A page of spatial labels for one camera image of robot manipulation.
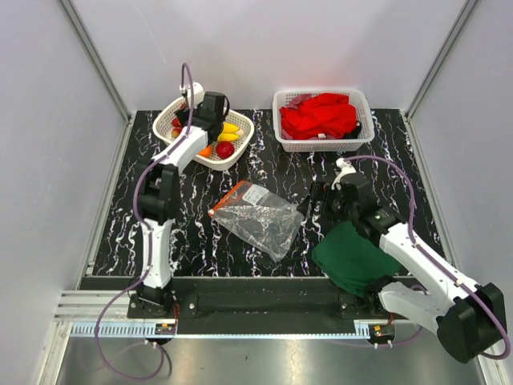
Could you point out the white rectangular slotted basket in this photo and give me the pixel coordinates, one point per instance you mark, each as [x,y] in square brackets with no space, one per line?
[356,98]

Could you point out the red cloth in basket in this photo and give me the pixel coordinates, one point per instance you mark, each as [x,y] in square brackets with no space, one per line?
[327,116]

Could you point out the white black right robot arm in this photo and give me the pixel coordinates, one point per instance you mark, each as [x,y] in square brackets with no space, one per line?
[467,318]

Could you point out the yellow fake banana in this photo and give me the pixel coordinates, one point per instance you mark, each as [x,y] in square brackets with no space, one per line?
[230,132]

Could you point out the clear zip top bag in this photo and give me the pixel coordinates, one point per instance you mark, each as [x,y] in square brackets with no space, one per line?
[259,217]

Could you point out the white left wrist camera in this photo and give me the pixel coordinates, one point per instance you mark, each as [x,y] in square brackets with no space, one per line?
[193,93]

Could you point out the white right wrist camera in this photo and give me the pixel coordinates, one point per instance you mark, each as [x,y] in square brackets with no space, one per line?
[345,168]

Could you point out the folded green cloth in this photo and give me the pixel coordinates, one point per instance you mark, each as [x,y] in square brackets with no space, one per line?
[350,261]

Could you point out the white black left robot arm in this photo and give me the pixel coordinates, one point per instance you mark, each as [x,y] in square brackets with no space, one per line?
[157,193]

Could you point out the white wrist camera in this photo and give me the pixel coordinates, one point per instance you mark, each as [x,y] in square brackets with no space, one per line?
[345,168]
[193,93]

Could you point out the orange fake fruit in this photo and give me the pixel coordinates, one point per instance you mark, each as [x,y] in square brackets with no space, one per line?
[206,152]

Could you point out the red fake strawberry bunch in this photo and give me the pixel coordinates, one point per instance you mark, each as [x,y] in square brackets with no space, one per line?
[180,120]

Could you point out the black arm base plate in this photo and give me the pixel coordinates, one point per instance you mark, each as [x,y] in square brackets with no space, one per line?
[258,308]

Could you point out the red fake apple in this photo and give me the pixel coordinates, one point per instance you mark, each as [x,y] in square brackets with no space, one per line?
[225,149]

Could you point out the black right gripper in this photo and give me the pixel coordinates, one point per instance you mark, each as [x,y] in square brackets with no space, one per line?
[321,191]

